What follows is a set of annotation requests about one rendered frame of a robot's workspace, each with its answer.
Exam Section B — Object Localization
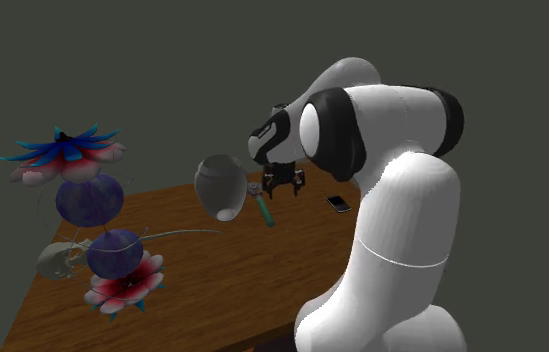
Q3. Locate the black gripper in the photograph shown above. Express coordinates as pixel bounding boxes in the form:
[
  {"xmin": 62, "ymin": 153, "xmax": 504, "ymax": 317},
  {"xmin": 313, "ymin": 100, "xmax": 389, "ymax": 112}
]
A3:
[{"xmin": 261, "ymin": 162, "xmax": 307, "ymax": 202}]

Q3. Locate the black smartphone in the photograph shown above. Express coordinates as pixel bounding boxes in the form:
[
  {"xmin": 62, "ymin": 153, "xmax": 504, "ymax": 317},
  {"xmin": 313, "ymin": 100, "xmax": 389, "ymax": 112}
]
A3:
[{"xmin": 324, "ymin": 194, "xmax": 353, "ymax": 215}]

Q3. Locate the grey round vase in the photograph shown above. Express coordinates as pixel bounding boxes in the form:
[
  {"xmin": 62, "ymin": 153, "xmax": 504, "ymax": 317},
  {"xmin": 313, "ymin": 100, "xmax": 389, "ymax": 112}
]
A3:
[{"xmin": 193, "ymin": 153, "xmax": 249, "ymax": 223}]

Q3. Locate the brown wooden table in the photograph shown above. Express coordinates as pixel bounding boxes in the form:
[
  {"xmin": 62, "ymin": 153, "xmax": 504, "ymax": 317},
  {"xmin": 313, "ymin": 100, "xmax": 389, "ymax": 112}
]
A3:
[{"xmin": 0, "ymin": 163, "xmax": 369, "ymax": 352}]

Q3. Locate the purple bulb flower ornament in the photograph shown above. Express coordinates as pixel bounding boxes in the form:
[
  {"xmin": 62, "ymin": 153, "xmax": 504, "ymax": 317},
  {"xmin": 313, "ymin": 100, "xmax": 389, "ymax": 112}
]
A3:
[{"xmin": 0, "ymin": 122, "xmax": 224, "ymax": 324}]

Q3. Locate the grey skull figure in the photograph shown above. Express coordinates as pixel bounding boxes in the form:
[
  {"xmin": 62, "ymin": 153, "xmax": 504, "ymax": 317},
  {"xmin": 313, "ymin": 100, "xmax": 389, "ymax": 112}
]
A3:
[{"xmin": 35, "ymin": 237, "xmax": 94, "ymax": 282}]

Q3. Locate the teal-handled kitchen tool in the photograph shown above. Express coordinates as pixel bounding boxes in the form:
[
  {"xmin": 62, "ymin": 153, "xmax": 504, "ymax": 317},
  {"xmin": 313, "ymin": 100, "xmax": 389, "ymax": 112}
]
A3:
[{"xmin": 246, "ymin": 182, "xmax": 277, "ymax": 229}]

